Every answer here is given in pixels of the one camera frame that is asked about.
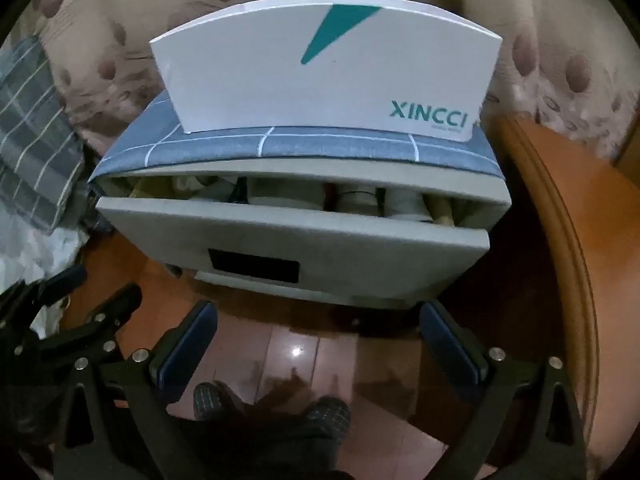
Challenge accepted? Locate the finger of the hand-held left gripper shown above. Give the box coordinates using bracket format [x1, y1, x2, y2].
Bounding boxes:
[30, 282, 143, 366]
[0, 265, 88, 312]

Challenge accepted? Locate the white nightstand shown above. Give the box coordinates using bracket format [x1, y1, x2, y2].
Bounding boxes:
[100, 157, 512, 311]

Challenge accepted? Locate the person's left checked slipper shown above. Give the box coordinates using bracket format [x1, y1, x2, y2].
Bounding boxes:
[192, 381, 236, 426]

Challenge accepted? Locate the wooden bed frame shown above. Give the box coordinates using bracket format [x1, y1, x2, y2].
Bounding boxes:
[480, 115, 640, 466]

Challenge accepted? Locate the person's checked slipper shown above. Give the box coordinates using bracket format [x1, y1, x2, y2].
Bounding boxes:
[192, 381, 236, 426]
[300, 396, 352, 441]

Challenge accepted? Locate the row of clothes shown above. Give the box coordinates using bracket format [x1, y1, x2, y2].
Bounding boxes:
[130, 175, 476, 226]

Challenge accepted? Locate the pink floral bed blanket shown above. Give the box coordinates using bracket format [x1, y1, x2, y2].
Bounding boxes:
[20, 0, 640, 171]

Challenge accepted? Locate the person's right checked slipper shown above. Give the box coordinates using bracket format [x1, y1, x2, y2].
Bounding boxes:
[300, 396, 352, 441]

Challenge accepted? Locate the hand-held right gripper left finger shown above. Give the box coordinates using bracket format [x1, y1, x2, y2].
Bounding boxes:
[52, 300, 219, 480]

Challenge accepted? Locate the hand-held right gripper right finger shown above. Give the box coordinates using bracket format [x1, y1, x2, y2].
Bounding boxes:
[420, 300, 588, 480]

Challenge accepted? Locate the blue checked mattress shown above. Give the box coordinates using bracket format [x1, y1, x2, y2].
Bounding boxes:
[87, 87, 506, 183]

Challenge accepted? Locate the grey plaid cloth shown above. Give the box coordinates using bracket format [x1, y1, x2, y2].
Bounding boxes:
[0, 35, 86, 233]

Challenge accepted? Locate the white crumpled cloth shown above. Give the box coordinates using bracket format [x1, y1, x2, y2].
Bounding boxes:
[0, 225, 86, 341]

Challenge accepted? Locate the white box with teal mark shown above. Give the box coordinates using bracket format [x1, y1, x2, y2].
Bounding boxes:
[150, 2, 502, 142]

